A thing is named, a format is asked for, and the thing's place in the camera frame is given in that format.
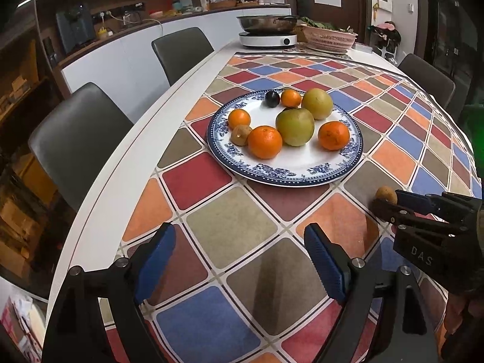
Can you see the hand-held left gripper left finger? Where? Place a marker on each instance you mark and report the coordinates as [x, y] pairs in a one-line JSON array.
[[155, 264]]

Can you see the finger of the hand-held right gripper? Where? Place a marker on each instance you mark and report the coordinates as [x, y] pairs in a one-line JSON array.
[[416, 200], [389, 211]]

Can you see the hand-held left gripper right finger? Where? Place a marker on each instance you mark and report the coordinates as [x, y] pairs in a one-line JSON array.
[[325, 264]]

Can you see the small brown kiwi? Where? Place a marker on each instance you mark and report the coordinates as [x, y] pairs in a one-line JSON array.
[[385, 194], [240, 135]]

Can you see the white blue-rimmed plate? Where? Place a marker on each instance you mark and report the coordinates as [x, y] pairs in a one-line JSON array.
[[302, 162]]

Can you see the green apple front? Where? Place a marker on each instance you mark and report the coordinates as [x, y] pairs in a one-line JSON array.
[[295, 126]]

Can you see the green apple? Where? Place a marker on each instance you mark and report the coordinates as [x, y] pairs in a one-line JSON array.
[[295, 126], [317, 104]]

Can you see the green apple back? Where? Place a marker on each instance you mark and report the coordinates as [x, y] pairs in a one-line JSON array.
[[317, 104]]

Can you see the orange mandarin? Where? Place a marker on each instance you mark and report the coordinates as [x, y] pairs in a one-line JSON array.
[[239, 118], [333, 135], [291, 98], [264, 141]]

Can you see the dark purple plum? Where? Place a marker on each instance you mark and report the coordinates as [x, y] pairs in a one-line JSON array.
[[271, 99]]

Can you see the person's right hand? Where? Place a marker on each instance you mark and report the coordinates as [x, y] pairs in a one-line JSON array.
[[463, 317]]

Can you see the colourful checkered tablecloth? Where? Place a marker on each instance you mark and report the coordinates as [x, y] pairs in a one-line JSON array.
[[227, 215]]

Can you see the grey dining chair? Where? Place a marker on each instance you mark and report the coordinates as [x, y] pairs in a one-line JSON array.
[[79, 140], [427, 79], [183, 55]]

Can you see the small white box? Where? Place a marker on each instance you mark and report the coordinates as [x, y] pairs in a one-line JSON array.
[[363, 47]]

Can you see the dark stroller with pink cloth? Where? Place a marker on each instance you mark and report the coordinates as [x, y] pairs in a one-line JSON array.
[[385, 37]]

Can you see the pink plastic basket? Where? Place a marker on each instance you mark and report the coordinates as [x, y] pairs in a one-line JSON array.
[[329, 39]]

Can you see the green leafy vegetables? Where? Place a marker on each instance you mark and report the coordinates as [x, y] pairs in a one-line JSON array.
[[321, 25]]

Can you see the white induction cooker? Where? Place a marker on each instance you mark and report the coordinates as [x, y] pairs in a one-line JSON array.
[[268, 40]]

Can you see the metal pot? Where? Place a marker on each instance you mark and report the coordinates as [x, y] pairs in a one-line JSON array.
[[268, 23]]

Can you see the black coffee machine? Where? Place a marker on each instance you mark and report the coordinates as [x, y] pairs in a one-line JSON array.
[[75, 26]]

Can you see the wooden tissue box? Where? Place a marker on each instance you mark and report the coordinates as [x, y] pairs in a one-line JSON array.
[[223, 3]]

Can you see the white wall intercom panel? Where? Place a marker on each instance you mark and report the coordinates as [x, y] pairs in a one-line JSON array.
[[383, 2]]

